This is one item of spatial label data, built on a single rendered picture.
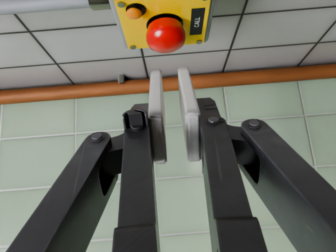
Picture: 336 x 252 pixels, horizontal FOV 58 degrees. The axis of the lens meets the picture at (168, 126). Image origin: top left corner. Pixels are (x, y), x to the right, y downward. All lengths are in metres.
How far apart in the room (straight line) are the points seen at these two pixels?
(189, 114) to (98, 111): 0.48
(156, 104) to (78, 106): 0.48
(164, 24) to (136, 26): 0.04
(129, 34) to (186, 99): 0.19
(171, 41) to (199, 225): 0.37
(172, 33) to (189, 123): 0.16
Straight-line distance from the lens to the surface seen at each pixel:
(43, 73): 0.61
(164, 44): 0.31
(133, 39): 0.35
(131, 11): 0.30
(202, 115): 0.16
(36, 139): 0.65
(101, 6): 0.35
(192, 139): 0.16
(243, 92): 0.63
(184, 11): 0.31
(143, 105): 0.18
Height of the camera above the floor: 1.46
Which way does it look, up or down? 1 degrees up
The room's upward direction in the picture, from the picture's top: 95 degrees counter-clockwise
